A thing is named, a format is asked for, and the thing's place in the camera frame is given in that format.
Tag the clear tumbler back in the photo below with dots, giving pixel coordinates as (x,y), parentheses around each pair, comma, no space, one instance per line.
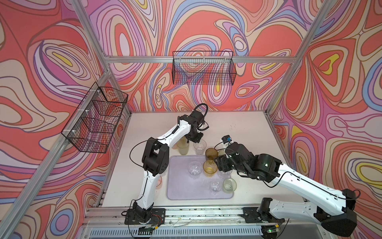
(195,169)

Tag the small clear glass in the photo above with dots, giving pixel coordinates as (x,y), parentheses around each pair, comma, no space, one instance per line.
(215,186)

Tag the small green glass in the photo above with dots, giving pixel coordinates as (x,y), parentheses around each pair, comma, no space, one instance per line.
(221,152)

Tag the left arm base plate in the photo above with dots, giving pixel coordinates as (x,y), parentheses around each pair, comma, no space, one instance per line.
(155,215)

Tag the black wire basket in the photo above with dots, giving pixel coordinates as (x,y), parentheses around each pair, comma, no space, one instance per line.
(199,67)
(99,114)

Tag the yellow smooth cup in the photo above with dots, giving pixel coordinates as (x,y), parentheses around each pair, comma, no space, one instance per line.
(210,168)

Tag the black wire basket left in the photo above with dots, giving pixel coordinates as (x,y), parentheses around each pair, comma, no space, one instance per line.
(99,114)

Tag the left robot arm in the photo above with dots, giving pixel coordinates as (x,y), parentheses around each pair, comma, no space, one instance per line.
(156,156)

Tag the olive amber textured cup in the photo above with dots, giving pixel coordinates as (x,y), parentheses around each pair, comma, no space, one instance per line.
(211,154)

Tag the tall pale green cup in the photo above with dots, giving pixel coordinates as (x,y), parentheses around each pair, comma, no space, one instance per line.
(183,146)

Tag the pale green textured cup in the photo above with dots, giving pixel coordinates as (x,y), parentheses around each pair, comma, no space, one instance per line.
(229,185)

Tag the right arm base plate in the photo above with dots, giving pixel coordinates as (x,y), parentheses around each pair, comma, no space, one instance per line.
(255,215)

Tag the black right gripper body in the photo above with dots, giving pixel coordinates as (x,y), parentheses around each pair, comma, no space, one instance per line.
(228,165)

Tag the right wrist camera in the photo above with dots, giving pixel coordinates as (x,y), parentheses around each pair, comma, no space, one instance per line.
(226,139)

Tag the lavender plastic tray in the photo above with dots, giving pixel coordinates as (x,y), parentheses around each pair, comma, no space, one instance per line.
(181,186)

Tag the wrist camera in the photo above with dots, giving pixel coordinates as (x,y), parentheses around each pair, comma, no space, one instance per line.
(200,117)
(226,139)

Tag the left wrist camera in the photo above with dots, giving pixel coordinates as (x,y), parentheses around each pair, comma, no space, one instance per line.
(200,117)

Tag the clear faceted glass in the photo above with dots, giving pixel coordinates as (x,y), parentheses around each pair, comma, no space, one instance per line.
(200,147)
(224,175)

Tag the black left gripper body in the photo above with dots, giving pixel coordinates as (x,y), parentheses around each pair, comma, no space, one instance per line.
(195,137)

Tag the pink cup front left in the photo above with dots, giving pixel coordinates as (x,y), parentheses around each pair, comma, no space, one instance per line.
(159,182)

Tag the black wire basket back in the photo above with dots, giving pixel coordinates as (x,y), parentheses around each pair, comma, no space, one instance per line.
(199,67)

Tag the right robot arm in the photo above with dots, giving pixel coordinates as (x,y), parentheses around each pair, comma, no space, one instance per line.
(332,209)

